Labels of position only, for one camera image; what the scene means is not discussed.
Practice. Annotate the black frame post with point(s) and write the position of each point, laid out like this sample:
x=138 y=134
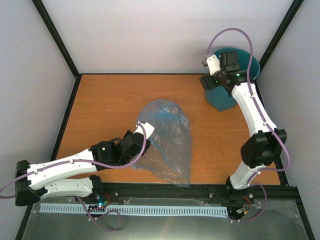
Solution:
x=283 y=26
x=47 y=20

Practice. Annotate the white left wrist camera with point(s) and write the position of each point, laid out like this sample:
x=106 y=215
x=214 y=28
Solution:
x=144 y=128

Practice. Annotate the black frame post right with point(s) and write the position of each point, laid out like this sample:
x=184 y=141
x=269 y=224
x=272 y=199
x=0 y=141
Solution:
x=283 y=26

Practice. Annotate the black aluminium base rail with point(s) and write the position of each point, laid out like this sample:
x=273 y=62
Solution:
x=195 y=191

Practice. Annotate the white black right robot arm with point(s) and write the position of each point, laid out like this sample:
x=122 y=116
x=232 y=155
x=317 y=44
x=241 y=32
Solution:
x=265 y=141

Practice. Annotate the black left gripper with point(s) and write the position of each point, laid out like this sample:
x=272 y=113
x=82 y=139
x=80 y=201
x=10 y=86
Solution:
x=146 y=149

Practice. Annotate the light blue slotted cable duct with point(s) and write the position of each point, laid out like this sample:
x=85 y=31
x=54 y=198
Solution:
x=137 y=210

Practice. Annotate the black frame post left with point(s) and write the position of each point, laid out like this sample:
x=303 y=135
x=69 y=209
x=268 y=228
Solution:
x=47 y=20

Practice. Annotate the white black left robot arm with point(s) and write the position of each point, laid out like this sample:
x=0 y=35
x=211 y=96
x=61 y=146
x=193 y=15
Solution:
x=74 y=175

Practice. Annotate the grey metal base plate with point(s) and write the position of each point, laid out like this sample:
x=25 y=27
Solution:
x=266 y=220

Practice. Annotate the blue plastic trash bag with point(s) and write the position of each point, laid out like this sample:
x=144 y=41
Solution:
x=170 y=153

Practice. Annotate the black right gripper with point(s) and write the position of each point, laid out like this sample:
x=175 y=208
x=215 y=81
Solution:
x=206 y=82

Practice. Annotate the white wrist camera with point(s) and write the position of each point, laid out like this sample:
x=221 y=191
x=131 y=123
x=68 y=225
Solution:
x=144 y=128
x=213 y=64

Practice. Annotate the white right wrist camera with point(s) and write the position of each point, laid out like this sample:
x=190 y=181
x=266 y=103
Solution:
x=213 y=64

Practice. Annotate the teal plastic trash bin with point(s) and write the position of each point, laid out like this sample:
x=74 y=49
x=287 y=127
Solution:
x=218 y=97

